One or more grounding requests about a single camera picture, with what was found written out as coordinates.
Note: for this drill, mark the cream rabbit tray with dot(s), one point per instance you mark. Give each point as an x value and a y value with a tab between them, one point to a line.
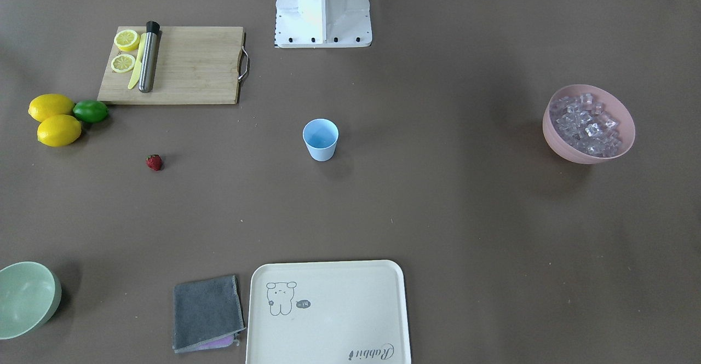
328	312

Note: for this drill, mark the mint green bowl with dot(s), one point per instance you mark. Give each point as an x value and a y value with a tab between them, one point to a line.
30	296

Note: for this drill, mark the yellow lemon outer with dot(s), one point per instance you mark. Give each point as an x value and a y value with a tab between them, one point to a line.
59	130

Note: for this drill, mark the yellow lemon near lime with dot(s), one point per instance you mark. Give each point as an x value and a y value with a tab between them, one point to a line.
47	105

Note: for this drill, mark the upper lemon half slice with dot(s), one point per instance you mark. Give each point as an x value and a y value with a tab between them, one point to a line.
127	40

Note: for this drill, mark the pink bowl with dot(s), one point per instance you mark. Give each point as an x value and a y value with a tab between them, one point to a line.
613	106

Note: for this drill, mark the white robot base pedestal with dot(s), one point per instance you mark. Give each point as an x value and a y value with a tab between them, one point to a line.
322	24

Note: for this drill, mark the lemon half slice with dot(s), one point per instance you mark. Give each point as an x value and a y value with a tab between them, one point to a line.
127	40
122	63

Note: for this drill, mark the grey folded cloth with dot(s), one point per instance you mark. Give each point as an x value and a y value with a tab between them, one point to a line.
207	314

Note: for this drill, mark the yellow plastic knife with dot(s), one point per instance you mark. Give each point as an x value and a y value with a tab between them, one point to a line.
136	72

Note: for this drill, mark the wooden cutting board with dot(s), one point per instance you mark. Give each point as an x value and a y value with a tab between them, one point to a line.
195	65

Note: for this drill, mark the lower lemon half slice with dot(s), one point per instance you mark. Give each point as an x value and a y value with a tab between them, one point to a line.
122	63

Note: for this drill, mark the red strawberry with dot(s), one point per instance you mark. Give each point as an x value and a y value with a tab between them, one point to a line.
154	162

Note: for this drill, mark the pile of ice cubes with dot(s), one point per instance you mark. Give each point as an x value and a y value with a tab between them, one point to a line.
583	122

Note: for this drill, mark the green lime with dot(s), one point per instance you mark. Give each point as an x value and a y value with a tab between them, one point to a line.
90	111

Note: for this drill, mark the light blue cup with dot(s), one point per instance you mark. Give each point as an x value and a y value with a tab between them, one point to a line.
320	137

